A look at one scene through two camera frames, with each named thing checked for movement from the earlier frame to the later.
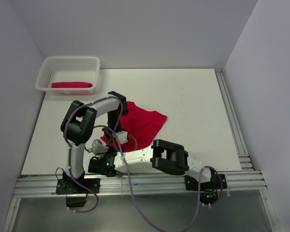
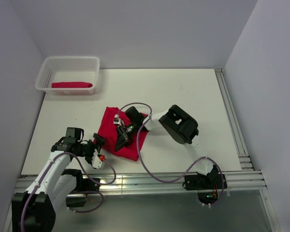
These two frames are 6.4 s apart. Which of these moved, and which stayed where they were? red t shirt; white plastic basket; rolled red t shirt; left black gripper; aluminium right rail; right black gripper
Moved: right black gripper; left black gripper; red t shirt
Stayed: white plastic basket; rolled red t shirt; aluminium right rail
